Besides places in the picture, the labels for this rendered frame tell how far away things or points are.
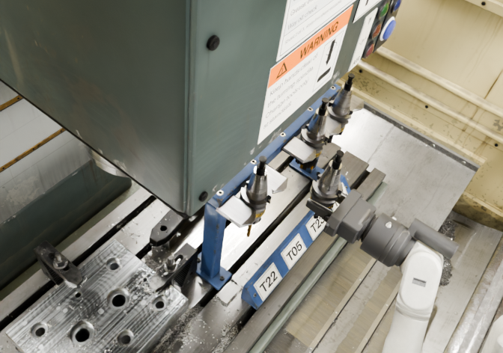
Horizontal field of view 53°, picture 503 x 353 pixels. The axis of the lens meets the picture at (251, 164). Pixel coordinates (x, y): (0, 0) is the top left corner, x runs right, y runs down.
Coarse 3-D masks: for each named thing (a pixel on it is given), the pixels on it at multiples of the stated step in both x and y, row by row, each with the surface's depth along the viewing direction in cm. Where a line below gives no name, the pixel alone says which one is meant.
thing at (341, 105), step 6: (342, 90) 113; (348, 90) 113; (336, 96) 116; (342, 96) 114; (348, 96) 114; (336, 102) 116; (342, 102) 115; (348, 102) 115; (336, 108) 116; (342, 108) 116; (348, 108) 116; (342, 114) 117
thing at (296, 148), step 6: (294, 138) 112; (288, 144) 110; (294, 144) 111; (300, 144) 111; (306, 144) 111; (288, 150) 109; (294, 150) 110; (300, 150) 110; (306, 150) 110; (312, 150) 110; (294, 156) 109; (300, 156) 109; (306, 156) 109; (312, 156) 109
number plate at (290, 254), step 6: (294, 240) 126; (300, 240) 127; (288, 246) 124; (294, 246) 126; (300, 246) 127; (282, 252) 123; (288, 252) 124; (294, 252) 126; (300, 252) 127; (288, 258) 124; (294, 258) 126; (288, 264) 124
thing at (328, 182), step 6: (330, 162) 98; (330, 168) 97; (336, 168) 97; (324, 174) 99; (330, 174) 98; (336, 174) 98; (318, 180) 102; (324, 180) 100; (330, 180) 99; (336, 180) 99; (318, 186) 102; (324, 186) 100; (330, 186) 100; (336, 186) 100; (324, 192) 101; (330, 192) 101
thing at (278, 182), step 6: (270, 168) 105; (270, 174) 104; (276, 174) 105; (282, 174) 105; (270, 180) 103; (276, 180) 104; (282, 180) 104; (270, 186) 102; (276, 186) 103; (282, 186) 103; (276, 192) 102
